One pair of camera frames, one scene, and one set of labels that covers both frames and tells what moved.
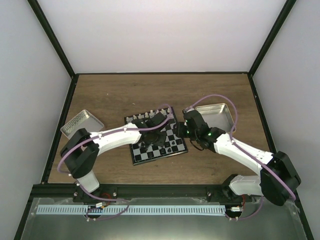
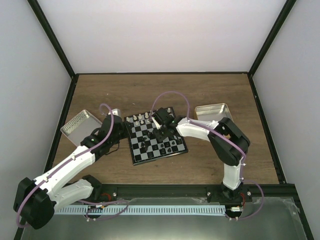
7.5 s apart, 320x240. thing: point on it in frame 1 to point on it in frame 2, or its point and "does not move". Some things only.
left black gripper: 161,141 to 128,132
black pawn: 162,151 does not move
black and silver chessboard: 174,145 does not move
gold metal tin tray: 217,116 does not move
